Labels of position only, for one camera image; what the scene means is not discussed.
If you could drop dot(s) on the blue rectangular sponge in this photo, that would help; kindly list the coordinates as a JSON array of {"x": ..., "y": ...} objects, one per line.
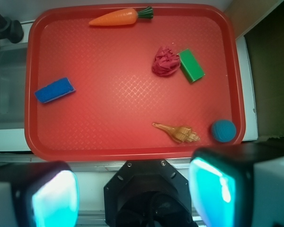
[{"x": 54, "y": 90}]

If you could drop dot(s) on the orange toy carrot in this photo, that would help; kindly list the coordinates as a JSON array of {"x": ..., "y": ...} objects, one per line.
[{"x": 122, "y": 17}]

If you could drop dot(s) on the steel sink basin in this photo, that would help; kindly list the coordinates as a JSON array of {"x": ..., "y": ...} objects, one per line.
[{"x": 12, "y": 86}]

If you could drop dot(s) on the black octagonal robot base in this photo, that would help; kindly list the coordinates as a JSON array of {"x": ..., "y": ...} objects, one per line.
[{"x": 148, "y": 193}]

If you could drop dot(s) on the green rectangular block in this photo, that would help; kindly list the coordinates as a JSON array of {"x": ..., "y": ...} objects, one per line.
[{"x": 190, "y": 66}]

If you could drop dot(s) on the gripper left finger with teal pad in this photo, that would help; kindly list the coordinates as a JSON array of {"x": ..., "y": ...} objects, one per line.
[{"x": 38, "y": 195}]

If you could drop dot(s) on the red plastic tray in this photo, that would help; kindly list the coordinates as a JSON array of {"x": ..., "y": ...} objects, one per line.
[{"x": 118, "y": 97}]

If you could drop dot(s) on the crumpled red cloth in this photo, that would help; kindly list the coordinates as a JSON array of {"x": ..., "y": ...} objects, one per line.
[{"x": 165, "y": 62}]

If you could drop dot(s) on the golden brown conch shell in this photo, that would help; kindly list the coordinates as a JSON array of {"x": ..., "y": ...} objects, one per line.
[{"x": 180, "y": 134}]

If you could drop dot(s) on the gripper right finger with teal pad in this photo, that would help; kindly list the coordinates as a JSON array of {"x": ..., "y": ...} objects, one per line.
[{"x": 238, "y": 185}]

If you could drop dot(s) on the blue round ball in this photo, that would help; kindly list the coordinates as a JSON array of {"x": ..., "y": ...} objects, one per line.
[{"x": 223, "y": 131}]

